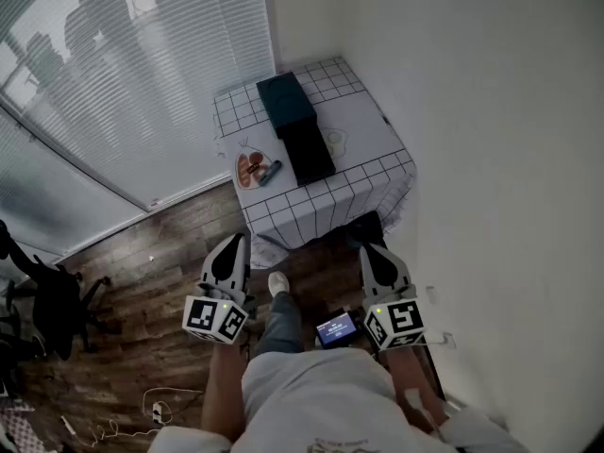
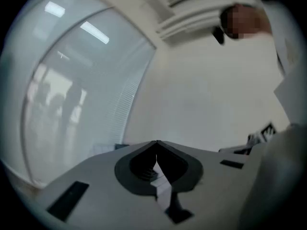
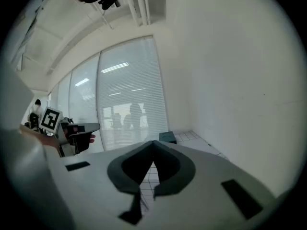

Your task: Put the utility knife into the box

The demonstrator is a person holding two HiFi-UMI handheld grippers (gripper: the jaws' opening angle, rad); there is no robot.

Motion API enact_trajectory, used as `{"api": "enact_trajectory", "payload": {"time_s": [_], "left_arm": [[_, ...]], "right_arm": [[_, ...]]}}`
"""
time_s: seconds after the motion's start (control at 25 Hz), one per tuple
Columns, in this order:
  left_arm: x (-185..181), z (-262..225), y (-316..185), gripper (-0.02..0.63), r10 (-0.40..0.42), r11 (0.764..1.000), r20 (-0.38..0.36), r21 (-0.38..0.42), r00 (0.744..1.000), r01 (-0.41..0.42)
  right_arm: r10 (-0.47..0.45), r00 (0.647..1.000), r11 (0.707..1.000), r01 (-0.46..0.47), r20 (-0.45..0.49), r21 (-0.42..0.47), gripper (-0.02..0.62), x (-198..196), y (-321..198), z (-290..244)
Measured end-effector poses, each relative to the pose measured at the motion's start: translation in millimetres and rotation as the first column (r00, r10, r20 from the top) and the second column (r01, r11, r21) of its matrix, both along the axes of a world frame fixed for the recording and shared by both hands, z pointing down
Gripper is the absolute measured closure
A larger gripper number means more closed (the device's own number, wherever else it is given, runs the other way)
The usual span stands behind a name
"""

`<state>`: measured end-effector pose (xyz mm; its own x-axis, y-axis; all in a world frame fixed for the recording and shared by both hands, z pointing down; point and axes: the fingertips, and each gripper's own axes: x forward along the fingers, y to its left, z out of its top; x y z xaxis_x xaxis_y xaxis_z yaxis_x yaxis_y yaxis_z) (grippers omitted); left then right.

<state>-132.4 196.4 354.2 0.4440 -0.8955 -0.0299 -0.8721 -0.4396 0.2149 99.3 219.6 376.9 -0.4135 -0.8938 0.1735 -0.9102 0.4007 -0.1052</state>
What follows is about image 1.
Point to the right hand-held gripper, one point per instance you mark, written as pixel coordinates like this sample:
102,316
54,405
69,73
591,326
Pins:
401,321

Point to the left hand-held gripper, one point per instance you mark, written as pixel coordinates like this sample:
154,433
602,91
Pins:
204,315

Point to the small blue cylindrical object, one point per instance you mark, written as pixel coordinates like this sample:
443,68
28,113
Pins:
269,172

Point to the dark teal rectangular box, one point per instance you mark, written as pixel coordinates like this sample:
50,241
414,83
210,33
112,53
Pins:
288,104

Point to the person's left forearm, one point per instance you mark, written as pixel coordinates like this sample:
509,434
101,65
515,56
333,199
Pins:
224,385

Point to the person's right forearm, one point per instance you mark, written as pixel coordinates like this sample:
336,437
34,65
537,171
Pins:
415,375

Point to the person's white shoe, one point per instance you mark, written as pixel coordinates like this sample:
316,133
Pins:
278,282

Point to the small black screen device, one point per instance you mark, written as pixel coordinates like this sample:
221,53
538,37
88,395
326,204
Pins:
336,330

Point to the person's jeans leg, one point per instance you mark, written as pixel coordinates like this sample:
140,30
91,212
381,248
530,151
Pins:
280,323

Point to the person's white shirt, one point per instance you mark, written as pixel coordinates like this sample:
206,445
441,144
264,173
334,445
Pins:
321,404

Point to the white grid-print tablecloth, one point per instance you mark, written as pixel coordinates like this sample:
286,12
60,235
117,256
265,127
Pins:
363,130

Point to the black office chair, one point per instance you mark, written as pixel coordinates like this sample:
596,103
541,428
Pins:
56,300

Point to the white window blinds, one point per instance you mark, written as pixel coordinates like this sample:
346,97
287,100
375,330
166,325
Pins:
141,88

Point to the checkered fabric item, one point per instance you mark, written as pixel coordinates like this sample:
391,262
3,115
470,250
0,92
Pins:
19,430

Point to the white wall socket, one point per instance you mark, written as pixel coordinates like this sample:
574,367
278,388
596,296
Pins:
432,295

